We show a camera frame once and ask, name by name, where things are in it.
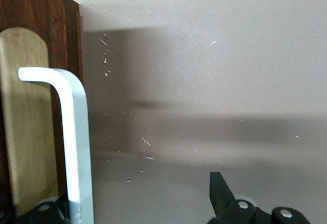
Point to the dark brown wooden box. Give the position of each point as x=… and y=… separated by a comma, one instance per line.
x=72, y=42

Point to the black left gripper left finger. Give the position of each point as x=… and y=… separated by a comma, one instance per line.
x=48, y=212

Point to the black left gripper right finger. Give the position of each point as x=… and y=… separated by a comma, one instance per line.
x=224, y=206

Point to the brown paper table cover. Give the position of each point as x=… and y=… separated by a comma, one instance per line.
x=204, y=80

